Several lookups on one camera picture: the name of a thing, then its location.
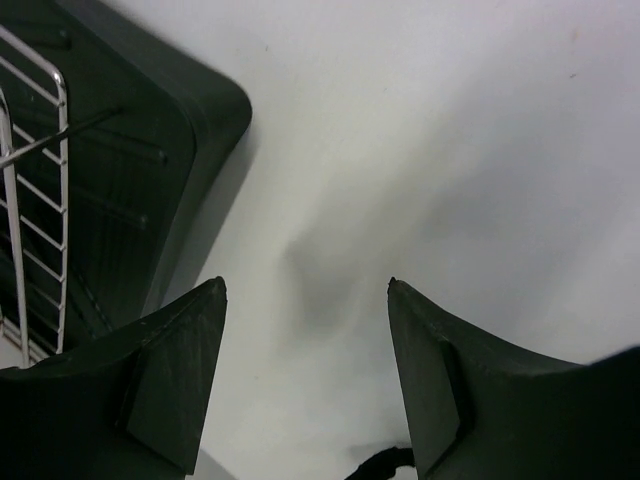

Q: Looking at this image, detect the white wire dish rack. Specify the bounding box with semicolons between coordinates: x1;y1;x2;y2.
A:
1;28;69;368

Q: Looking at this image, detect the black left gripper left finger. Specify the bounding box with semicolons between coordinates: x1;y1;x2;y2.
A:
1;277;227;479

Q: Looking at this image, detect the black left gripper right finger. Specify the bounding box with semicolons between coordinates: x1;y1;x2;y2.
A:
387;279;639;479

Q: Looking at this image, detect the black drip tray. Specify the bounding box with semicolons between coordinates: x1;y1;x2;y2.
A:
1;1;252;352

